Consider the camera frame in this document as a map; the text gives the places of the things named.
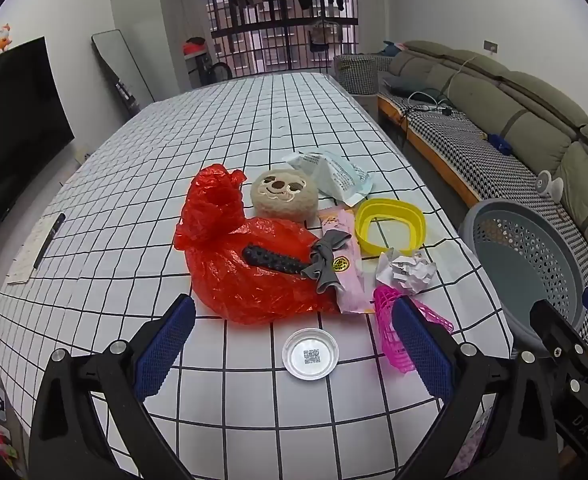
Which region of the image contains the houndstooth sofa cover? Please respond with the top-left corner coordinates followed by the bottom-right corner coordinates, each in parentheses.
top-left (379, 92), bottom-right (588, 351)

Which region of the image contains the checked tablecloth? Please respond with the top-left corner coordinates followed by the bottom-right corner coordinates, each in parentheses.
top-left (0, 72), bottom-right (514, 480)

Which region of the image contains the small metal dish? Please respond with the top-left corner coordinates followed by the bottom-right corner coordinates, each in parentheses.
top-left (282, 328), bottom-right (339, 380)

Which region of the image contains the woven storage basket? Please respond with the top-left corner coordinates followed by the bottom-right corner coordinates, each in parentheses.
top-left (334, 55), bottom-right (379, 95)

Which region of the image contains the face mask packet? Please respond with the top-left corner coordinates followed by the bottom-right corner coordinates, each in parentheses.
top-left (288, 151), bottom-right (375, 207)

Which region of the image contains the grey plastic basket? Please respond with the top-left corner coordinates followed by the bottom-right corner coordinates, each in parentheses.
top-left (458, 198), bottom-right (587, 356)

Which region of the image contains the red plastic bag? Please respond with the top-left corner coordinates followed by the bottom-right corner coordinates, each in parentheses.
top-left (175, 164), bottom-right (342, 325)

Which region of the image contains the beige sloth plush toy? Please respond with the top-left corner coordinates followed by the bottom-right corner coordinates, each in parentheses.
top-left (251, 169), bottom-right (319, 223)

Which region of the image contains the small white fan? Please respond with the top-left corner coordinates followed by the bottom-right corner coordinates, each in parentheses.
top-left (536, 170), bottom-right (564, 198)

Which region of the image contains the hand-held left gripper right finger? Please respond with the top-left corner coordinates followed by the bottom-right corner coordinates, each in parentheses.
top-left (391, 296), bottom-right (559, 480)

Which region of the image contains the black window grille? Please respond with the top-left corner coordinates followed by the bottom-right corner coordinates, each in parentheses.
top-left (201, 0), bottom-right (359, 78)

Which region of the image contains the grey bow hair clip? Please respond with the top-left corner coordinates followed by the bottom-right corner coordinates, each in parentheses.
top-left (243, 231), bottom-right (353, 295)

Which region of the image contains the dark teal cushion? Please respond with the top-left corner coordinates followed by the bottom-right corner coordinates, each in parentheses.
top-left (381, 76), bottom-right (425, 95)

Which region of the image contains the leaning mirror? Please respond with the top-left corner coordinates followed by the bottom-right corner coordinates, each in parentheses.
top-left (91, 30), bottom-right (155, 111)

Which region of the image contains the black television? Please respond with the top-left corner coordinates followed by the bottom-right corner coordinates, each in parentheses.
top-left (0, 36), bottom-right (75, 266)

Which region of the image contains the garment on hanger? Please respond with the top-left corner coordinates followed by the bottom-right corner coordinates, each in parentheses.
top-left (308, 22), bottom-right (342, 53)

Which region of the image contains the green sofa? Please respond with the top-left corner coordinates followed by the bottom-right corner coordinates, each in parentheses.
top-left (379, 40), bottom-right (588, 261)

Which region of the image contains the white charging cable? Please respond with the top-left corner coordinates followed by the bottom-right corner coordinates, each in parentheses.
top-left (408, 57), bottom-right (477, 116)

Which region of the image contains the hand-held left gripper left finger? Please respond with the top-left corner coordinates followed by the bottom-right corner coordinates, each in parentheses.
top-left (28, 294), bottom-right (197, 480)

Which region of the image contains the white paper sheet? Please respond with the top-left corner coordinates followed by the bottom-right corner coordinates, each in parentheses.
top-left (6, 215), bottom-right (62, 286)

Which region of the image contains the yellow plastic ring container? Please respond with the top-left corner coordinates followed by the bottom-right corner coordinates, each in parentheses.
top-left (355, 198), bottom-right (428, 257)

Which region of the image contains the pink snack packet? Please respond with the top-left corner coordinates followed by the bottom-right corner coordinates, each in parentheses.
top-left (319, 208), bottom-right (377, 314)

